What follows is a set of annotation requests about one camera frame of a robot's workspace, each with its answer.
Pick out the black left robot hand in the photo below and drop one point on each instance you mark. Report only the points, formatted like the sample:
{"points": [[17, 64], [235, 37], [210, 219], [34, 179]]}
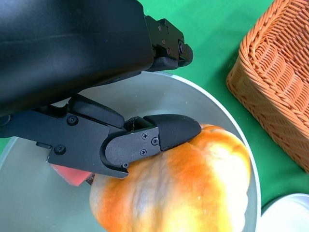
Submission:
{"points": [[60, 48]]}

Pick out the grey green bowl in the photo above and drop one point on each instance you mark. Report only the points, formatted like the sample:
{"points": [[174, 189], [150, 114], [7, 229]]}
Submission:
{"points": [[169, 96]]}

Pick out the pink cake block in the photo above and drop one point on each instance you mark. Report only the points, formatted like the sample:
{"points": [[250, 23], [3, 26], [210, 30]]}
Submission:
{"points": [[71, 176]]}

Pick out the brown chocolate cake slice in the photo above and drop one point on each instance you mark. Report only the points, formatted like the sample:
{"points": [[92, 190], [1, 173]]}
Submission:
{"points": [[91, 179]]}

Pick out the orange striped bread bun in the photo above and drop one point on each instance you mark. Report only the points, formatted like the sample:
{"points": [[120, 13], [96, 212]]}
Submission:
{"points": [[181, 183]]}

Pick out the orange wicker basket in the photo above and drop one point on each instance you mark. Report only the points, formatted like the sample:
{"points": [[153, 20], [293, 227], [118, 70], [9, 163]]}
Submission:
{"points": [[277, 72]]}

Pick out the pale lavender plate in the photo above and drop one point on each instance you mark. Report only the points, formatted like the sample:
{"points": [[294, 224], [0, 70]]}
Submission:
{"points": [[289, 215]]}

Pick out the green tablecloth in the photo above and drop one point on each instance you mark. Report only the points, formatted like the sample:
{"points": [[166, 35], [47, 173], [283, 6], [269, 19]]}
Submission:
{"points": [[212, 36]]}

